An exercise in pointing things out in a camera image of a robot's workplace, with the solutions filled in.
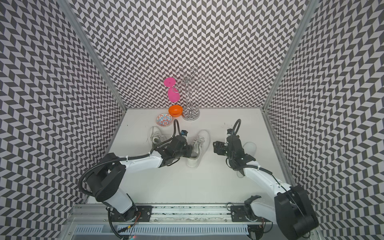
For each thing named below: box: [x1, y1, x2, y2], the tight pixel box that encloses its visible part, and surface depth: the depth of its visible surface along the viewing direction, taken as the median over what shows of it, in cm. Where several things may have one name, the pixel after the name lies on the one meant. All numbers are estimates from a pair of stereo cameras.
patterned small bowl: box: [155, 113, 173, 127], surface depth 111 cm
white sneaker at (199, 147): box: [186, 129, 211, 168], surface depth 88 cm
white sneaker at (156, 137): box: [149, 126, 167, 149], surface depth 91 cm
